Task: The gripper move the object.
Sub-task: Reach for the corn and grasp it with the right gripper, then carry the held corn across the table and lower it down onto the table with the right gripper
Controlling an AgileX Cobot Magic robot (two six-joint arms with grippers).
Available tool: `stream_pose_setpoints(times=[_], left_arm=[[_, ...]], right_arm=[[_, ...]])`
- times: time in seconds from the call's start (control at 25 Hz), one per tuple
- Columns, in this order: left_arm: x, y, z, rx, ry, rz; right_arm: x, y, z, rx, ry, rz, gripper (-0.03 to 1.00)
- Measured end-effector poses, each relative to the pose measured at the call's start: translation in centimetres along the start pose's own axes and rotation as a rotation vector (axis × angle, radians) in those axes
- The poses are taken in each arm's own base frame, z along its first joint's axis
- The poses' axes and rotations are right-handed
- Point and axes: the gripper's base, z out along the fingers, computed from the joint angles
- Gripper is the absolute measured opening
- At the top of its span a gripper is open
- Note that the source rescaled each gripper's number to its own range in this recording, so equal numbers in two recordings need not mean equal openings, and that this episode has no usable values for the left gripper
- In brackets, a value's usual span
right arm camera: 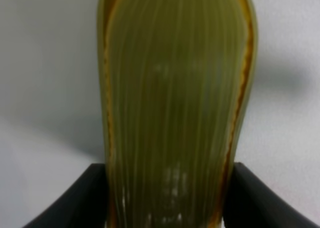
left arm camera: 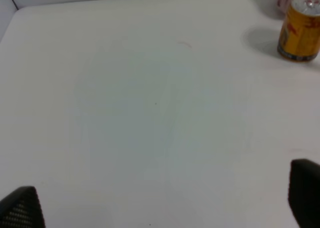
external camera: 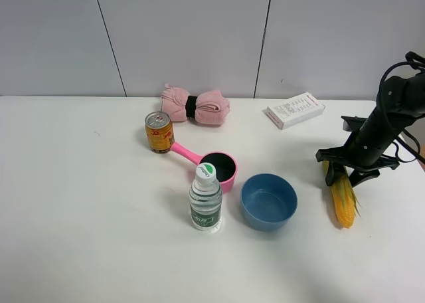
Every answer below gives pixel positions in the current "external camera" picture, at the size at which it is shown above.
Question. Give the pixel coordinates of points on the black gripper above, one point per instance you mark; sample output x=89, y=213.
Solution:
x=363, y=150

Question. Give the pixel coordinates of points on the yellow green corn cob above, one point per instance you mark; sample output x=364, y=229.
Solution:
x=344, y=200

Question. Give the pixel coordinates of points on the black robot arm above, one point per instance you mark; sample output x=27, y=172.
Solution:
x=400, y=102

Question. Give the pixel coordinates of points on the blue plastic bowl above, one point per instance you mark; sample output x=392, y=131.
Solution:
x=267, y=202

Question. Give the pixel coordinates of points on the white cardboard box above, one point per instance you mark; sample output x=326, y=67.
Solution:
x=294, y=110

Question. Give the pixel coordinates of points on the pink toy saucepan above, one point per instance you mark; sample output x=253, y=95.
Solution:
x=225, y=165

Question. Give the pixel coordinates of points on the clear water bottle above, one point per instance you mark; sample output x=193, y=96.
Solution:
x=205, y=199

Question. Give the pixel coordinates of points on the pink rolled towel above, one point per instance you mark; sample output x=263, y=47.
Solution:
x=212, y=106

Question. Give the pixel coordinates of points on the black hair band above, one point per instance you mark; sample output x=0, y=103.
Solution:
x=191, y=106

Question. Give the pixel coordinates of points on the gold red drink can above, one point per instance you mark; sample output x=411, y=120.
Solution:
x=159, y=130

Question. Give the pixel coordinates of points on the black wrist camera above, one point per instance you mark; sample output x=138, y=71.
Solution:
x=352, y=123

